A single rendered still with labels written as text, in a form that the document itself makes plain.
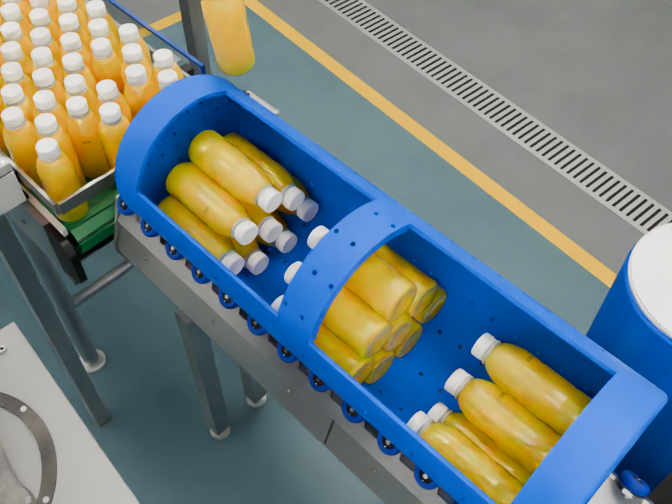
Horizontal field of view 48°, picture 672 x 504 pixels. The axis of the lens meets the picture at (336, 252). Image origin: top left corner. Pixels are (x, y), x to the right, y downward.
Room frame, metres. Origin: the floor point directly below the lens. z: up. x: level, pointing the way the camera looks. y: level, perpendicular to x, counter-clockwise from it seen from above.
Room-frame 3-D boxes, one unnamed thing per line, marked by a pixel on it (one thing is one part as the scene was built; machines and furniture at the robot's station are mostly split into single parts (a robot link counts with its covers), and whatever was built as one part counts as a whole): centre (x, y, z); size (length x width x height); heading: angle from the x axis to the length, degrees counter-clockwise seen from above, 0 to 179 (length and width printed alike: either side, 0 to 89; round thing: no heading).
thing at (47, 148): (0.98, 0.53, 1.07); 0.04 x 0.04 x 0.02
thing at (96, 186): (1.07, 0.38, 0.96); 0.40 x 0.01 x 0.03; 136
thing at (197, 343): (0.92, 0.33, 0.31); 0.06 x 0.06 x 0.63; 46
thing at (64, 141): (1.04, 0.55, 0.98); 0.07 x 0.07 x 0.17
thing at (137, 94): (1.19, 0.40, 0.98); 0.07 x 0.07 x 0.17
